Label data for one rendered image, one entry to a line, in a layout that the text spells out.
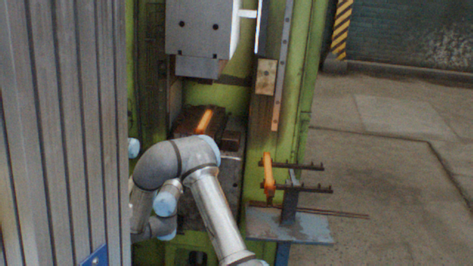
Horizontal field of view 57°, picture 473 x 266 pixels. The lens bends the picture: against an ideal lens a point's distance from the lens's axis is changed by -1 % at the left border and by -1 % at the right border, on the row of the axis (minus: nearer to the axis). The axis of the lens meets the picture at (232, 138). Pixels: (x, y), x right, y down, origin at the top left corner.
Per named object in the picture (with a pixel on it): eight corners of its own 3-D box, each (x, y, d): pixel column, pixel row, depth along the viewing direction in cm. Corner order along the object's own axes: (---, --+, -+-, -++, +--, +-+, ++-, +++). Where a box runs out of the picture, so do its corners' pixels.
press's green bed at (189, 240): (227, 304, 246) (233, 235, 227) (162, 294, 249) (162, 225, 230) (238, 244, 296) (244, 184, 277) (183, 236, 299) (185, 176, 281)
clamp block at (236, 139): (237, 152, 214) (239, 140, 212) (220, 150, 215) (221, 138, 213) (240, 142, 225) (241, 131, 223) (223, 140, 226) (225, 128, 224)
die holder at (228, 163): (233, 236, 227) (241, 158, 209) (162, 226, 230) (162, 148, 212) (244, 183, 278) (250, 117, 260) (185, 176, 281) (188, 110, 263)
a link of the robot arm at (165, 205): (151, 218, 155) (151, 197, 152) (160, 202, 165) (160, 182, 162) (173, 221, 155) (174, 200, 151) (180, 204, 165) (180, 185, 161)
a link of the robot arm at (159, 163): (144, 169, 119) (122, 256, 153) (180, 162, 125) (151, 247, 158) (130, 138, 125) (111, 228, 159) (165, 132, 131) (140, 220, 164)
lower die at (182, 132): (213, 149, 215) (213, 134, 212) (173, 145, 217) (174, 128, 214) (225, 120, 254) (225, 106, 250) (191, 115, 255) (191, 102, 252)
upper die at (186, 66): (217, 79, 201) (219, 59, 198) (174, 74, 203) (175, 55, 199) (229, 59, 240) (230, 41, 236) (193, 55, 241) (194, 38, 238)
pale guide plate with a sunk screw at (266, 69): (273, 95, 214) (277, 60, 207) (254, 93, 214) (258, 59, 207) (273, 94, 215) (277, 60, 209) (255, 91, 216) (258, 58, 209)
